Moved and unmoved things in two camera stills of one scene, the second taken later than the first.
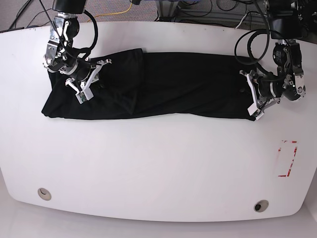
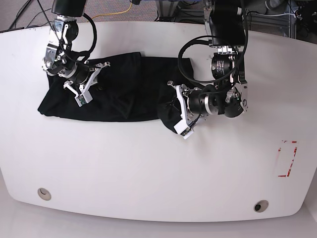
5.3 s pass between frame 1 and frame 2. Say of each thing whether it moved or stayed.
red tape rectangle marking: stayed
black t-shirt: moved
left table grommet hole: stayed
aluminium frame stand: stayed
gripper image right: moved
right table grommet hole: stayed
